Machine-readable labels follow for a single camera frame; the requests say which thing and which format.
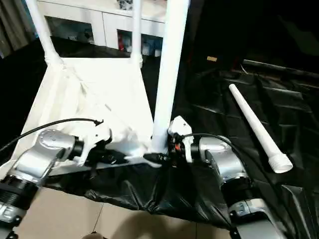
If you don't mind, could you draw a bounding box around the white plastic table top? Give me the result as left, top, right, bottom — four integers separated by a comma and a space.
0, 56, 173, 177

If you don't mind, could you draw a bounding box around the white plastic table leg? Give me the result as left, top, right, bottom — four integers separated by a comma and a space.
24, 0, 63, 66
150, 0, 192, 154
130, 0, 145, 67
228, 83, 294, 174

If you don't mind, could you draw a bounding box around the black work mat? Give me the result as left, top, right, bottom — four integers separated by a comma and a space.
0, 34, 319, 239

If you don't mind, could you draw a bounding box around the white glass-door cabinet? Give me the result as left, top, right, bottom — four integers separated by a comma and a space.
31, 0, 168, 58

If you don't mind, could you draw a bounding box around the dark low shelf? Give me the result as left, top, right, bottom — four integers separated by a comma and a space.
242, 59, 319, 76

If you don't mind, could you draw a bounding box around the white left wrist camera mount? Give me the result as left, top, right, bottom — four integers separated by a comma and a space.
75, 122, 113, 168

